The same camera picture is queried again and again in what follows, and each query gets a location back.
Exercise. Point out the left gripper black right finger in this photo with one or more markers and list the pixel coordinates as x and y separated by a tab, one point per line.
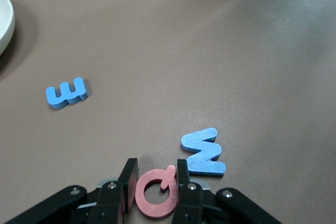
190	205

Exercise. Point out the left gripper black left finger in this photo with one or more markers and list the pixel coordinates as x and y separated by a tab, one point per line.
110	203

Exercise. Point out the pink foam capital Q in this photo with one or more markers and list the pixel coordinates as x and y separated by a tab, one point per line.
157	211

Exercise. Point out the blue foam lowercase m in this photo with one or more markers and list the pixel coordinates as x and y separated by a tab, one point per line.
53	98

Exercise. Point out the blue foam capital M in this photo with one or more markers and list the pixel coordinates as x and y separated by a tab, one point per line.
207	167

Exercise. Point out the brown table cover mat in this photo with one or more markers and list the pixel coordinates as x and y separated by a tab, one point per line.
183	64

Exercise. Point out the cream white plate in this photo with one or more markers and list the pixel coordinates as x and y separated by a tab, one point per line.
5	24

